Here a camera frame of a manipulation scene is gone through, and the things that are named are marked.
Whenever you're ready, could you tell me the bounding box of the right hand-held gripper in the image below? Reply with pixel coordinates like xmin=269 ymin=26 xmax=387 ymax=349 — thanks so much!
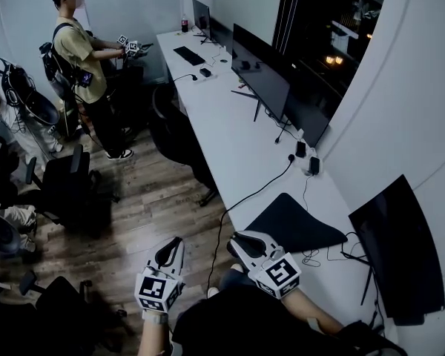
xmin=228 ymin=230 xmax=303 ymax=300

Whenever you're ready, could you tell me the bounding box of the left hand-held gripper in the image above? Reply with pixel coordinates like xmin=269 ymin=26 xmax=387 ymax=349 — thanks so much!
xmin=133 ymin=236 xmax=186 ymax=314

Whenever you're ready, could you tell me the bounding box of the black cloth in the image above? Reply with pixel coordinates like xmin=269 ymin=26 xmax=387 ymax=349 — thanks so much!
xmin=244 ymin=193 xmax=349 ymax=254

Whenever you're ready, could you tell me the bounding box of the person's left forearm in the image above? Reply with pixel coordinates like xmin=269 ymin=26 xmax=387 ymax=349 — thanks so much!
xmin=137 ymin=321 xmax=174 ymax=356

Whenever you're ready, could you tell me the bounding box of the person's right forearm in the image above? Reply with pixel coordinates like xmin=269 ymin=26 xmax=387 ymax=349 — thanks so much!
xmin=280 ymin=286 xmax=345 ymax=335

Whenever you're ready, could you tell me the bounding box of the person's black clothing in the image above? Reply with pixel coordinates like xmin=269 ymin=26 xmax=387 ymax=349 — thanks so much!
xmin=172 ymin=263 xmax=407 ymax=356

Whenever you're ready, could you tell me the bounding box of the white power strip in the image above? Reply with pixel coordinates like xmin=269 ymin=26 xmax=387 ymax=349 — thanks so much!
xmin=294 ymin=139 xmax=322 ymax=177

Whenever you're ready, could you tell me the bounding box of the black office chair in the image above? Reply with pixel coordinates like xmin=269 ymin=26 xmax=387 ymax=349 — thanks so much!
xmin=148 ymin=86 xmax=220 ymax=208
xmin=24 ymin=145 xmax=120 ymax=239
xmin=18 ymin=271 xmax=129 ymax=356

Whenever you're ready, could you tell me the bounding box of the black computer monitor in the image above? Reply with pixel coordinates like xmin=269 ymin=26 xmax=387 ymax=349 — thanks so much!
xmin=191 ymin=0 xmax=213 ymax=46
xmin=348 ymin=174 xmax=445 ymax=326
xmin=231 ymin=23 xmax=291 ymax=122

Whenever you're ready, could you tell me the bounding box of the grey office chair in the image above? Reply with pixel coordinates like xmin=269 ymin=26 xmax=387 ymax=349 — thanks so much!
xmin=22 ymin=89 xmax=61 ymax=126
xmin=0 ymin=209 xmax=22 ymax=255

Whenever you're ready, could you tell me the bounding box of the black keyboard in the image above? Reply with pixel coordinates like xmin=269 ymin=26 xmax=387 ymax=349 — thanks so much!
xmin=173 ymin=45 xmax=206 ymax=67

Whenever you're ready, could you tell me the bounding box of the dark window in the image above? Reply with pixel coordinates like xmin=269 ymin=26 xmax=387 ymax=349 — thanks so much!
xmin=272 ymin=0 xmax=389 ymax=102

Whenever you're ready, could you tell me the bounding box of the thin black adapter cable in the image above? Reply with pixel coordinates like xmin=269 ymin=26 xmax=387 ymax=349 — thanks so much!
xmin=303 ymin=174 xmax=314 ymax=211

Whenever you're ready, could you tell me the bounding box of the black power cable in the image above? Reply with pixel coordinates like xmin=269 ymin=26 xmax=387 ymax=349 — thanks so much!
xmin=206 ymin=154 xmax=297 ymax=299

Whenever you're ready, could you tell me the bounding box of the black monitor cable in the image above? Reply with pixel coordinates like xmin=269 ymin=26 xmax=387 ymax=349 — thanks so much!
xmin=340 ymin=231 xmax=372 ymax=267

